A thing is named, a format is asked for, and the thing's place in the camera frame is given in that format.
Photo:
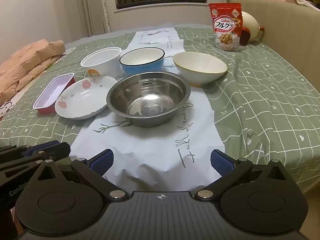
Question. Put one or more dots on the stainless steel bowl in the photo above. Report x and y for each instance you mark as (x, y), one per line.
(150, 100)

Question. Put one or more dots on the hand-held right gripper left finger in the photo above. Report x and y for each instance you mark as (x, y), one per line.
(102, 162)

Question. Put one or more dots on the white printed table runner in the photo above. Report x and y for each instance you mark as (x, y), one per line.
(155, 142)

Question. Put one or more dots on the white ceramic bowl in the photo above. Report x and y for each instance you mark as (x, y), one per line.
(200, 66)

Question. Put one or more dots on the red rectangular tray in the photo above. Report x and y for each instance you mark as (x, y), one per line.
(53, 92)

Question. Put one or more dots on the peach quilt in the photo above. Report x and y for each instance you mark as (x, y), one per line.
(22, 62)

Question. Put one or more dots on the cream egg-shaped plush toy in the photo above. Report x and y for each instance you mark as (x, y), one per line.
(252, 22)

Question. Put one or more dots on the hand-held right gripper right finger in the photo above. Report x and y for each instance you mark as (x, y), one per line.
(221, 163)

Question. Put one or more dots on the white plastic tub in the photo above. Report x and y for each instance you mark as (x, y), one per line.
(107, 65)

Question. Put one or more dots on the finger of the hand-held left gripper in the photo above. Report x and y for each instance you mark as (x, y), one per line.
(17, 166)
(42, 148)

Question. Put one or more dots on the white floral plate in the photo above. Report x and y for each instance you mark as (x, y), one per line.
(80, 97)

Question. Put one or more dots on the white curtain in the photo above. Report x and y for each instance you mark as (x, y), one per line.
(87, 5)

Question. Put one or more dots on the blue enamel bowl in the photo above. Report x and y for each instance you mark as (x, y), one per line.
(140, 68)

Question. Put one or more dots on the green checked bedsheet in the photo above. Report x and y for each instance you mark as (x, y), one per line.
(262, 92)

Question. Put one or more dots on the red cereal bag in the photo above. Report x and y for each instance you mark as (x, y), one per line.
(225, 25)

